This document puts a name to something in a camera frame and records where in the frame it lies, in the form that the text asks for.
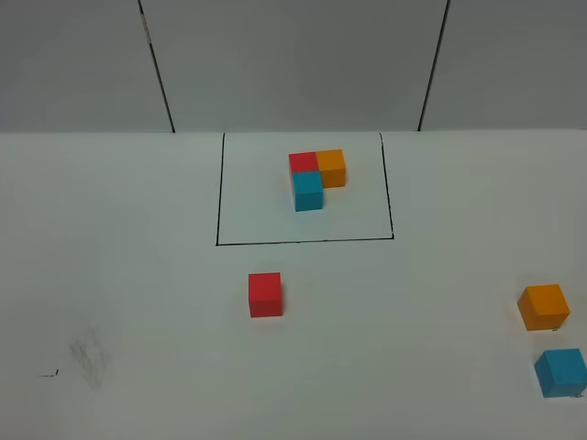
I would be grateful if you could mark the blue template cube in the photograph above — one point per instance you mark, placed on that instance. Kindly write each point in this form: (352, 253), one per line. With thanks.
(308, 191)

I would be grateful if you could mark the orange template cube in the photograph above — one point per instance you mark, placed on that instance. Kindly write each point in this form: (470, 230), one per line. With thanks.
(332, 167)

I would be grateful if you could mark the red template cube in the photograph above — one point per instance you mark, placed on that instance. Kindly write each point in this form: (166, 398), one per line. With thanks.
(304, 170)

